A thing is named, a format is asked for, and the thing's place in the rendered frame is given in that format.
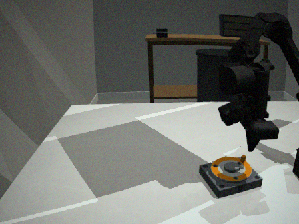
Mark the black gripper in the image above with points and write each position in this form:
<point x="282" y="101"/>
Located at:
<point x="258" y="128"/>

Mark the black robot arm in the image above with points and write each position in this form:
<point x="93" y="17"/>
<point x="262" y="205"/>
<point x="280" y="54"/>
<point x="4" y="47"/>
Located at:
<point x="237" y="77"/>

